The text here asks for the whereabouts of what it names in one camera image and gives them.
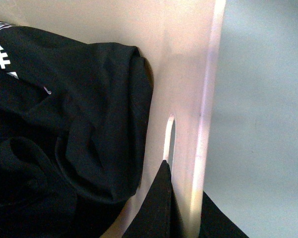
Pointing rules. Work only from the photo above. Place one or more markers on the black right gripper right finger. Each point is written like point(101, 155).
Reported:
point(215, 224)

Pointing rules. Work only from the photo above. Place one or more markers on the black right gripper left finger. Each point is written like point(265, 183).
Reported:
point(159, 215)

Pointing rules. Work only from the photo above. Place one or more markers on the beige plastic laundry hamper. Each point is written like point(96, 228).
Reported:
point(180, 39)

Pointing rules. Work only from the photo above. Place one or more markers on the black printed t-shirt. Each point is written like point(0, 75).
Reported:
point(73, 123)

